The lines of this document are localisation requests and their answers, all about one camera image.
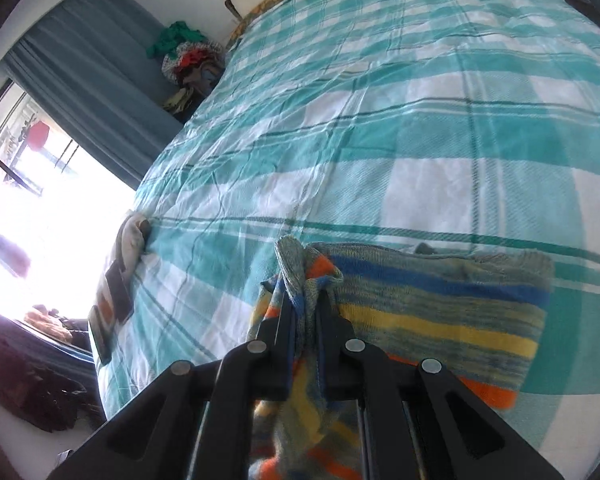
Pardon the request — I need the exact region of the yellow patterned sheet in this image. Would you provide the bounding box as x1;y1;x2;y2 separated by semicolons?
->
227;0;326;46

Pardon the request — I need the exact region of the blue curtain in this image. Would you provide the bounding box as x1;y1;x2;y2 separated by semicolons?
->
2;0;186;191

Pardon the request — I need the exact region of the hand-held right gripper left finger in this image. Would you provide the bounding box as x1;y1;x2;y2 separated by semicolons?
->
45;275;302;480

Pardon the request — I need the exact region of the black smartphone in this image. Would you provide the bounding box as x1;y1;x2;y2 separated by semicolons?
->
87;304;115;367

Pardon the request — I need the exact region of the teal plaid blanket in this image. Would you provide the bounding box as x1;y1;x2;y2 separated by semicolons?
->
92;0;600;480

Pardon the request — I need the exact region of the window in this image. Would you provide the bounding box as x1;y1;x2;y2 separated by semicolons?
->
0;77;141;356

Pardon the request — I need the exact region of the silver smartphone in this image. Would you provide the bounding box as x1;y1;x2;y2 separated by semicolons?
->
104;260;137;325

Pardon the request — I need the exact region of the dark brown cloth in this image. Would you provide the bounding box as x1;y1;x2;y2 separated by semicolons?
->
0;302;106;433

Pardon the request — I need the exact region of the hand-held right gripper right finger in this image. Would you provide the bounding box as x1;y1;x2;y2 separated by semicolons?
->
315;287;567;480

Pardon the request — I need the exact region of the striped knit sweater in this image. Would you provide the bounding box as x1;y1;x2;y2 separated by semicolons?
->
245;236;554;480

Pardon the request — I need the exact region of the pile of clothes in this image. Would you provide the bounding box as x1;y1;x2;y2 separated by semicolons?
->
146;21;227;123

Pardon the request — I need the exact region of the brown patterned cushion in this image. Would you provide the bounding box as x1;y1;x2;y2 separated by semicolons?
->
87;211;152;366

